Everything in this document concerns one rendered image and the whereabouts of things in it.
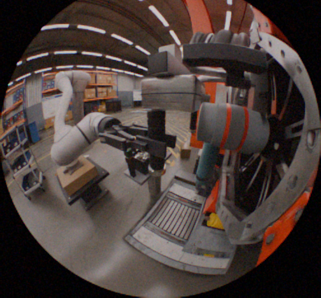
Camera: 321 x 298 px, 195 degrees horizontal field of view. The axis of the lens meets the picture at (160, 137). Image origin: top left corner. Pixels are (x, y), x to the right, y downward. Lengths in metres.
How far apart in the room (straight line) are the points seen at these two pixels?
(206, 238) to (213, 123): 0.68
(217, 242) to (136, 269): 0.59
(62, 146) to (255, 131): 0.57
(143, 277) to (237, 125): 1.03
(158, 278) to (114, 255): 0.38
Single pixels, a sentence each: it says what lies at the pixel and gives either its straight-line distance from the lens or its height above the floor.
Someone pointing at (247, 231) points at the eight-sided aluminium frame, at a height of 0.78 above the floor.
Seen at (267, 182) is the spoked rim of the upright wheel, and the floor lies 0.76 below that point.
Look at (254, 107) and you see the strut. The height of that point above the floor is 0.93.
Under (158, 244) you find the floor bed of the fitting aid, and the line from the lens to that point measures 0.84.
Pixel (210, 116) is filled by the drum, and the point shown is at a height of 0.88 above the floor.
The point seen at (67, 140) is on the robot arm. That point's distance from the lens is 0.39.
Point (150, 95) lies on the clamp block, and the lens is 0.15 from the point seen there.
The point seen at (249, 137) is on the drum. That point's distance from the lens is 0.27.
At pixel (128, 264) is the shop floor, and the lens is 0.96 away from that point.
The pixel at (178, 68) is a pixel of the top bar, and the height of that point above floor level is 0.96.
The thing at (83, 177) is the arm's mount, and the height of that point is 0.38.
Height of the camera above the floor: 0.92
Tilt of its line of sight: 23 degrees down
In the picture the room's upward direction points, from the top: straight up
